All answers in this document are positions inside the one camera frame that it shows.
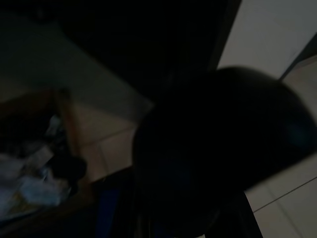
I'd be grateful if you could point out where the large black cabinet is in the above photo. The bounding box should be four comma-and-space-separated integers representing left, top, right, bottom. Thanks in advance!
56, 0, 242, 105

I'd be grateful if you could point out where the large white crumpled paper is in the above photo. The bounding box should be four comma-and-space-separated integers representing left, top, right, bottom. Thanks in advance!
0, 148, 72, 221

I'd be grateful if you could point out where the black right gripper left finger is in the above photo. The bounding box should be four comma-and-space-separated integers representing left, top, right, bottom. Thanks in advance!
132, 94, 223, 238

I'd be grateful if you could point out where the black cylinder object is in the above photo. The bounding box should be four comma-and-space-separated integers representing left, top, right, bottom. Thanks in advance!
48, 156, 88, 191

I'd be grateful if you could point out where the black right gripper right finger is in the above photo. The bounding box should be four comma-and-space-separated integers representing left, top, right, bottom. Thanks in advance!
212, 66, 317, 196

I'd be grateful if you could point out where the brown cardboard box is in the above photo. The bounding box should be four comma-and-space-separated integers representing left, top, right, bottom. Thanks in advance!
0, 88, 100, 238

